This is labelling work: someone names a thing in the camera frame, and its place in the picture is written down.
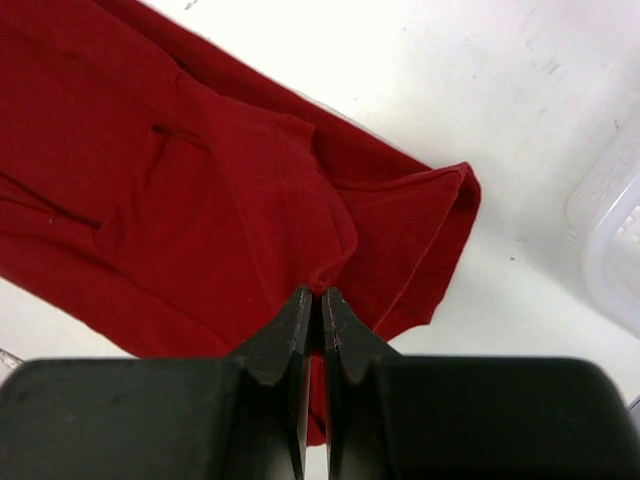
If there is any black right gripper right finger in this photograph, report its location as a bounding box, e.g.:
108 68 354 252
322 289 639 479

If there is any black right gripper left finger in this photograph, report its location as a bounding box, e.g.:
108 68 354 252
1 287 313 479

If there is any red t-shirt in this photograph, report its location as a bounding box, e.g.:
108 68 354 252
0 0 484 449

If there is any white plastic laundry basket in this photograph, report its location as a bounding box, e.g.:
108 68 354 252
565 112 639 338

